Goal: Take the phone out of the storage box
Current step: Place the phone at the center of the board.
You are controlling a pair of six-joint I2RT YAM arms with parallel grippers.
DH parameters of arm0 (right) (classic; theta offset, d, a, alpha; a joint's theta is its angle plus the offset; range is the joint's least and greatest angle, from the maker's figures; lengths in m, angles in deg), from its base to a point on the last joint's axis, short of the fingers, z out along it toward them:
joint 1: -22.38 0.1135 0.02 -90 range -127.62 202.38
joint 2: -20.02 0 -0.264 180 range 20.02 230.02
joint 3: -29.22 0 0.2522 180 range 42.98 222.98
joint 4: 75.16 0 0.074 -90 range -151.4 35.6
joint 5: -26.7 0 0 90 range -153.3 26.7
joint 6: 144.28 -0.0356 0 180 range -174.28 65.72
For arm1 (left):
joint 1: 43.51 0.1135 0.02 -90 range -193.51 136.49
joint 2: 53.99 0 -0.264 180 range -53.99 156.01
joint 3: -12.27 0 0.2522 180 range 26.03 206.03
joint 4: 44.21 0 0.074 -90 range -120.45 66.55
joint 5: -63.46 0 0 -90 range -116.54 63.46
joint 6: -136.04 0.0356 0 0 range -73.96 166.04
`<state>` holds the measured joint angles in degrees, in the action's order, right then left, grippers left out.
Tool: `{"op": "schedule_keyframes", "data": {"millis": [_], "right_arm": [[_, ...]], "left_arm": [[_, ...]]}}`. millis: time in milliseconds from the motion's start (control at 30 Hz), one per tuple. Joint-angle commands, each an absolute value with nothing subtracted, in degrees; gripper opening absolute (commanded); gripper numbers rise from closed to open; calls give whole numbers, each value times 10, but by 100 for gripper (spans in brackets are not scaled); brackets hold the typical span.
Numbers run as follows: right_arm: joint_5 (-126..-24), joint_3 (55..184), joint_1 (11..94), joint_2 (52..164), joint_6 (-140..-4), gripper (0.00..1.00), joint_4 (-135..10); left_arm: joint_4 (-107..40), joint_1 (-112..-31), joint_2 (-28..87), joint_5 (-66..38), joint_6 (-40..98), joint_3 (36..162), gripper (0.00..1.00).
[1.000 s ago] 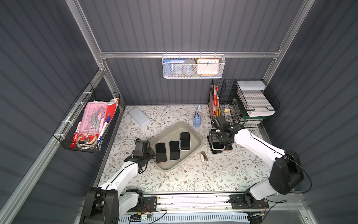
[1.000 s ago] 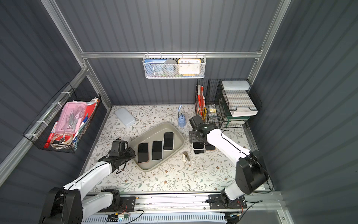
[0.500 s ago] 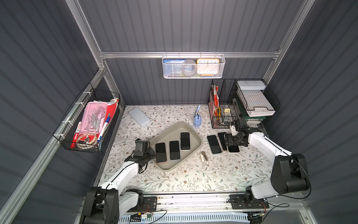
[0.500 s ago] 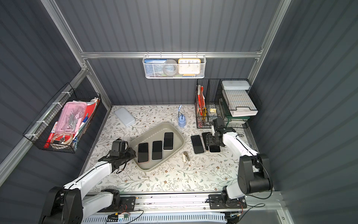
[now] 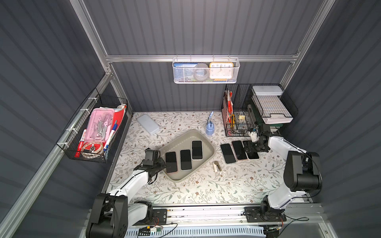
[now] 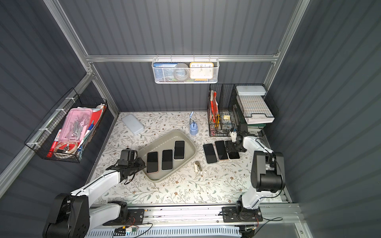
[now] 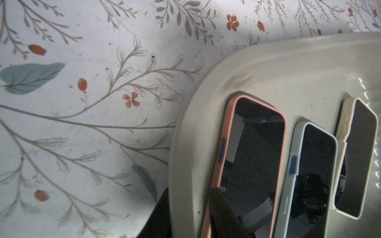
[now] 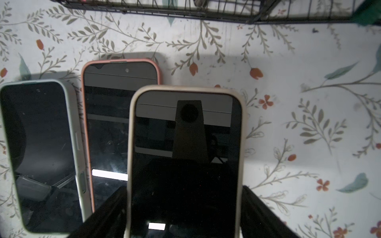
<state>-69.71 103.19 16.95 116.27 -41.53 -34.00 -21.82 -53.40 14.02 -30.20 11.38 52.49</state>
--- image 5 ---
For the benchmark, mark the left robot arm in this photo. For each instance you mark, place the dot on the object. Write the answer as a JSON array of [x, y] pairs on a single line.
[[119, 202]]

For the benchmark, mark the red folder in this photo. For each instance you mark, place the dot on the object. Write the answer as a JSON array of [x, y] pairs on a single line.
[[228, 105]]

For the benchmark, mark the yellow alarm clock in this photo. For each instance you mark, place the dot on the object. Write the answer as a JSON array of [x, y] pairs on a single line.
[[221, 70]]

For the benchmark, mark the light blue case phone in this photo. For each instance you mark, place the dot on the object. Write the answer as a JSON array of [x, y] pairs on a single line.
[[185, 158]]

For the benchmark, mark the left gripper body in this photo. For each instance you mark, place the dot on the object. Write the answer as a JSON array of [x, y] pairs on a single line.
[[160, 163]]

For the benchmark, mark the dark purple case phone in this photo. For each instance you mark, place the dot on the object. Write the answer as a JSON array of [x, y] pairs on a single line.
[[228, 154]]

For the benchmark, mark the white wire wall basket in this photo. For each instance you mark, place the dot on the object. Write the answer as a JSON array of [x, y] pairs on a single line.
[[208, 60]]

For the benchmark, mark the grey tape roll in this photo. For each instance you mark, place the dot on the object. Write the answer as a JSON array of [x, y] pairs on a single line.
[[201, 72]]

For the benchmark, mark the checked notebook stack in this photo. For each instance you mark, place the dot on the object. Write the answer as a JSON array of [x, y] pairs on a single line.
[[272, 110]]

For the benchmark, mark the black phone white case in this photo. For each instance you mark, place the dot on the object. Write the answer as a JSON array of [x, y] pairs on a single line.
[[196, 150]]

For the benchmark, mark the black wire desk organizer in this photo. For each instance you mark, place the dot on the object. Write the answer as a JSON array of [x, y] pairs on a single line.
[[242, 93]]

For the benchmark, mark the white flat case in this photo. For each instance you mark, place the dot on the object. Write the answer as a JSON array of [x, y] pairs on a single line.
[[148, 124]]

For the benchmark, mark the yellow utility knife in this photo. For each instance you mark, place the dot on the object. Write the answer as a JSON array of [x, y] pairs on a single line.
[[232, 121]]

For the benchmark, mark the pink case phone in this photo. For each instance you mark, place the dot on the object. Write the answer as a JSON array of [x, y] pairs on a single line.
[[171, 162]]

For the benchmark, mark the black wire side basket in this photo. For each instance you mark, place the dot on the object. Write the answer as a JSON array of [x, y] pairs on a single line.
[[73, 143]]

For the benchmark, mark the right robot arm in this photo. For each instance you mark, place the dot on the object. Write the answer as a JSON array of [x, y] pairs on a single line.
[[301, 175]]

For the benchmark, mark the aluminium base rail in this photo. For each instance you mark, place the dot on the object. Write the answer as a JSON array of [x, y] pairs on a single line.
[[228, 221]]

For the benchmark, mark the pink pencil case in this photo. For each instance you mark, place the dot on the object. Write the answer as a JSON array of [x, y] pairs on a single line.
[[99, 125]]

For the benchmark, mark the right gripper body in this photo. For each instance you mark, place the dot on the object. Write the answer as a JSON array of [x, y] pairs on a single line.
[[257, 146]]

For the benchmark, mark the blue box in basket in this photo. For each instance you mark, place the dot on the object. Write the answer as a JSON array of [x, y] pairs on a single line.
[[183, 72]]

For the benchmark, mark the cream case phone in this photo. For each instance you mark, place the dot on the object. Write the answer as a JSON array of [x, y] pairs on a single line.
[[239, 150]]

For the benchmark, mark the beige storage box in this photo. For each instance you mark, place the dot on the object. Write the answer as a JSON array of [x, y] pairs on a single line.
[[183, 142]]

